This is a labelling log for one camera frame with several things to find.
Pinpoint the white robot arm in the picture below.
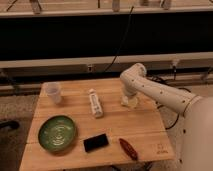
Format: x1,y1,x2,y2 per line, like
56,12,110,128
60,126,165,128
120,63,213,171

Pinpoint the black rectangular sponge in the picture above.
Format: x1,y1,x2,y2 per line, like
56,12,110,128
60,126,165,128
83,134,109,152

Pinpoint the white ceramic cup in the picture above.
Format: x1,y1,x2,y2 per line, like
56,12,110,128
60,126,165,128
44,82,62,104

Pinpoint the green ceramic bowl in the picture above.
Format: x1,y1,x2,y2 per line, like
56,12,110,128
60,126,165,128
38,115,77,153

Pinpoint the white tube bottle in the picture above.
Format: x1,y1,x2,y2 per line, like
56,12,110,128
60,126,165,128
89,89,103,118

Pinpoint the black chair base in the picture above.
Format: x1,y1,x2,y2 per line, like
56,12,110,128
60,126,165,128
0,120,20,129

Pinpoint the black hanging cable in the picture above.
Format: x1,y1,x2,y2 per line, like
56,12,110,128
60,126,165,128
102,5,135,74

